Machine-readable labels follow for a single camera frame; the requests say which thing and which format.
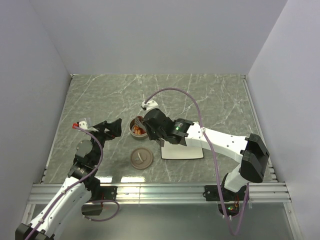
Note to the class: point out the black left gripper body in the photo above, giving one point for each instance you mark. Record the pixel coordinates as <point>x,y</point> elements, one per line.
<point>100,136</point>

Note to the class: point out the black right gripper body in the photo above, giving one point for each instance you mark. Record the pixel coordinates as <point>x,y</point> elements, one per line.
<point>155,134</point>

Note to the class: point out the small pork belly piece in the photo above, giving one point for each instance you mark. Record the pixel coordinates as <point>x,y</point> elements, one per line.
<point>138,130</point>

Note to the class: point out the beige round lid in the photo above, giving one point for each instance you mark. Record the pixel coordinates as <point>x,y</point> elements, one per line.
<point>141,158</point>

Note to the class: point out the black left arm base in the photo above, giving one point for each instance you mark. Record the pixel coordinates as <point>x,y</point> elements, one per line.
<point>105,195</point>

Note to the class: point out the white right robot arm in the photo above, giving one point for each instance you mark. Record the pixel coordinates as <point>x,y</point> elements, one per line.
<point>250,152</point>

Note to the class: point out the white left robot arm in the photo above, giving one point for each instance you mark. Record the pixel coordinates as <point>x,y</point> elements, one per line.
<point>80,186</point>

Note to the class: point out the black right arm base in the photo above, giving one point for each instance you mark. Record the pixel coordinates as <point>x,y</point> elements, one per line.
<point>211,193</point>

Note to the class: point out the beige round container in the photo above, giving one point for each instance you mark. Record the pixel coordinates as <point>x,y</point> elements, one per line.
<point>135,136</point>

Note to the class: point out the white rectangular plate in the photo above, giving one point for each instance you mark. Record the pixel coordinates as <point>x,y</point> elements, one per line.
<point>179,152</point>

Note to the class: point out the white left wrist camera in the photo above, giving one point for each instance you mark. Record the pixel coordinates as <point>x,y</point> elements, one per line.
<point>85,124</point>

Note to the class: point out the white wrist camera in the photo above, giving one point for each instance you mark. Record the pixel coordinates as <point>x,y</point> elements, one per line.
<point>150,105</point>
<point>85,124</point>

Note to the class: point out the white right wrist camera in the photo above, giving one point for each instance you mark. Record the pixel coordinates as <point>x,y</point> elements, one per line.
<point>150,105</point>

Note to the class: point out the aluminium table edge rail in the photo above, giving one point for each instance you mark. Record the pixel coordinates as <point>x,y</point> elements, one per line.
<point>168,193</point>

